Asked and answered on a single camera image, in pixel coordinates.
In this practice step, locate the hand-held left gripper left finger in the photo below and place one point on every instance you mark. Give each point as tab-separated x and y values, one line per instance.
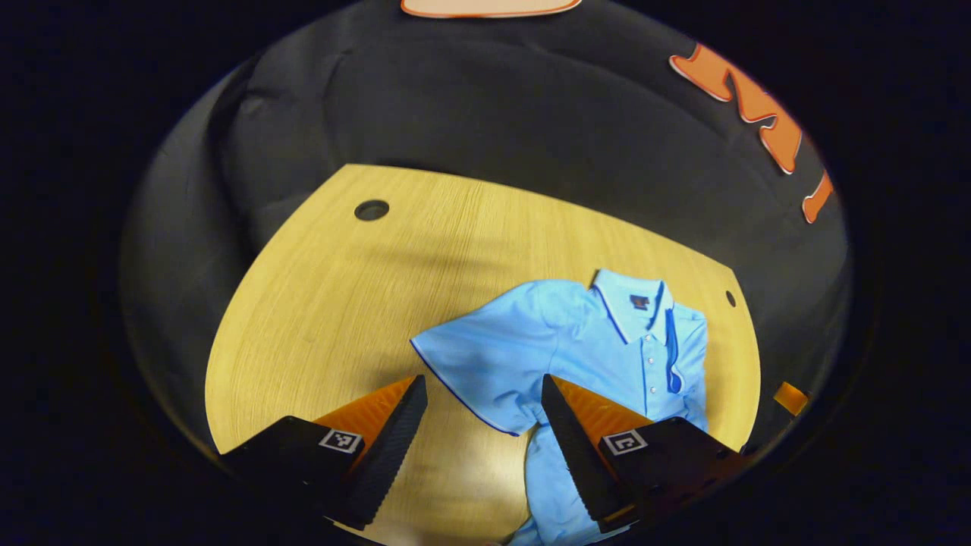
387	447

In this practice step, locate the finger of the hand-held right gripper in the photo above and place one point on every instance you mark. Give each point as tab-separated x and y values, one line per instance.
790	398

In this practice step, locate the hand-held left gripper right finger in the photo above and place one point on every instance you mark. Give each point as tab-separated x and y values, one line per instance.
576	447

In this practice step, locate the light blue polo T-shirt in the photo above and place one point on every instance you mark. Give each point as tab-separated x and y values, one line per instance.
531	341

